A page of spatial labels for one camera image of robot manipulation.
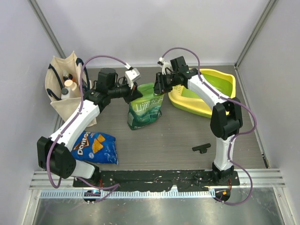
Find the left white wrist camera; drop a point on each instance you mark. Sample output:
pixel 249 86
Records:
pixel 131 75

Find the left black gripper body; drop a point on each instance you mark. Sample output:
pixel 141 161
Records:
pixel 119 91

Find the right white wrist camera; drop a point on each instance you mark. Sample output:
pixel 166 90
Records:
pixel 165 66

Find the yellow green litter box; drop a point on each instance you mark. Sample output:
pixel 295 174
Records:
pixel 201 97

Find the aluminium rail frame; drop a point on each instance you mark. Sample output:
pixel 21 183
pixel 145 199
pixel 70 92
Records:
pixel 70 188

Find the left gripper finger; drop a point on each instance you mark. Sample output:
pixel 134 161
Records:
pixel 130 98
pixel 135 94

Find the grey capped bottle in tote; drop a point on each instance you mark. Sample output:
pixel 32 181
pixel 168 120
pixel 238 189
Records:
pixel 66 93

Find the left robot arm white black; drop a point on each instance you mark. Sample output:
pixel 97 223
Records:
pixel 54 152

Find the beige canvas tote bag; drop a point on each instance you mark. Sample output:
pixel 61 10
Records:
pixel 54 83

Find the blue Doritos chip bag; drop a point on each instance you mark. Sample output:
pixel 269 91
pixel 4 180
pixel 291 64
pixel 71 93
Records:
pixel 95 147

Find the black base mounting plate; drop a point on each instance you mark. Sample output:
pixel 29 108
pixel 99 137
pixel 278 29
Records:
pixel 162 180

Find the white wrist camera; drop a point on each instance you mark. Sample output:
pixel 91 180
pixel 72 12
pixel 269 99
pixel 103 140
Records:
pixel 131 75
pixel 165 66

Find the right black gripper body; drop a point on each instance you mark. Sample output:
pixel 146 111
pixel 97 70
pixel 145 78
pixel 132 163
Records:
pixel 168 81

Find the black bag clip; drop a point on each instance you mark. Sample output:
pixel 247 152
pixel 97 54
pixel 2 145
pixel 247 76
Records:
pixel 202 149

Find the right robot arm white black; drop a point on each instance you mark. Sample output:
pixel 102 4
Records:
pixel 226 118

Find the white bottle in tote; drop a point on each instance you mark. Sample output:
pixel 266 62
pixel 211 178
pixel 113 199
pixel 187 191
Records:
pixel 71 84

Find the green cat litter bag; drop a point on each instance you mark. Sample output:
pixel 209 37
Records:
pixel 145 110

